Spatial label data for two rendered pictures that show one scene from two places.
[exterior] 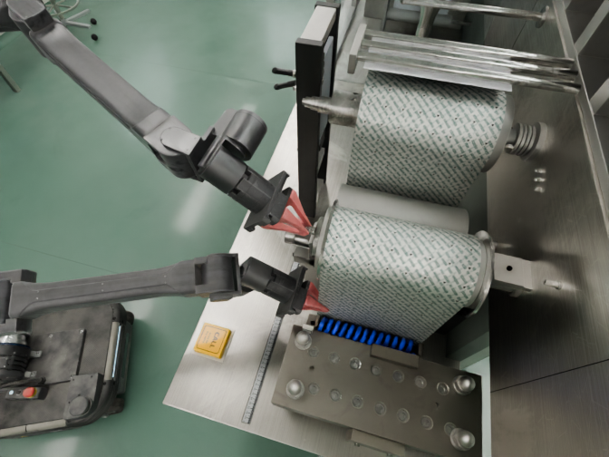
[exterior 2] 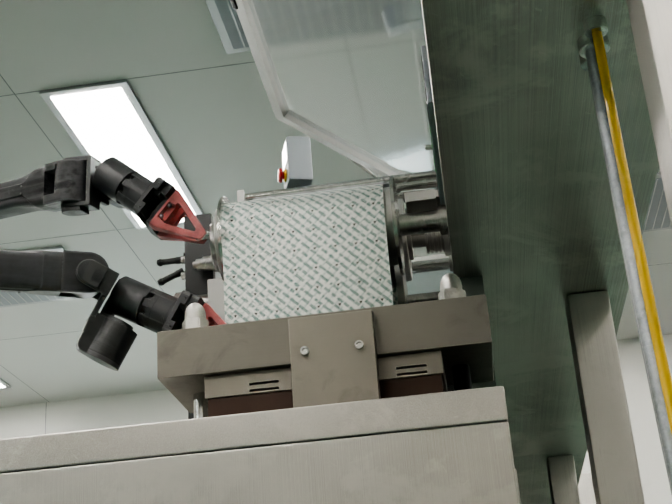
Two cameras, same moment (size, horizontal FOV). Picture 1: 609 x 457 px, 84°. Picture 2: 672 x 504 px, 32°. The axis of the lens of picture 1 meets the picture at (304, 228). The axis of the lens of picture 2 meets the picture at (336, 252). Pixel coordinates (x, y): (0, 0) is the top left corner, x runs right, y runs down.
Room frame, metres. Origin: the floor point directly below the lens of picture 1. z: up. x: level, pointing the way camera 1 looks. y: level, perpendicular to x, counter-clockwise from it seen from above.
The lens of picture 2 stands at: (-1.30, 0.06, 0.53)
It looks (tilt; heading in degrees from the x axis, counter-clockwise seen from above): 23 degrees up; 351
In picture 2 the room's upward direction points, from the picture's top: 4 degrees counter-clockwise
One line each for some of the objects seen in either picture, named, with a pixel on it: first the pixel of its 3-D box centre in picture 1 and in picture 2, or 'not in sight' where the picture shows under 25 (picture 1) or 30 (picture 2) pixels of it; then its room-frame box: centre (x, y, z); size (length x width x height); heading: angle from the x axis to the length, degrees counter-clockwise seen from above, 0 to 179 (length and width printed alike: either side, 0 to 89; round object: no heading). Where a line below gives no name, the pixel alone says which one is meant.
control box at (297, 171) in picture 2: not in sight; (293, 165); (0.83, -0.21, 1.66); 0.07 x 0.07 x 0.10; 3
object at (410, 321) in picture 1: (375, 314); (308, 311); (0.22, -0.14, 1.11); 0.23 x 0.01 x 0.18; 75
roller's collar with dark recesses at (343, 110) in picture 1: (346, 109); not in sight; (0.56, -0.08, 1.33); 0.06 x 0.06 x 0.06; 75
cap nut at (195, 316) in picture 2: (294, 387); (195, 320); (0.09, 0.02, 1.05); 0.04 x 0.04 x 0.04
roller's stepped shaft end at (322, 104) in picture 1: (317, 103); (210, 263); (0.57, -0.03, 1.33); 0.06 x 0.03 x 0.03; 75
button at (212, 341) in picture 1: (212, 340); not in sight; (0.22, 0.23, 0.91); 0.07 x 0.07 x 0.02; 75
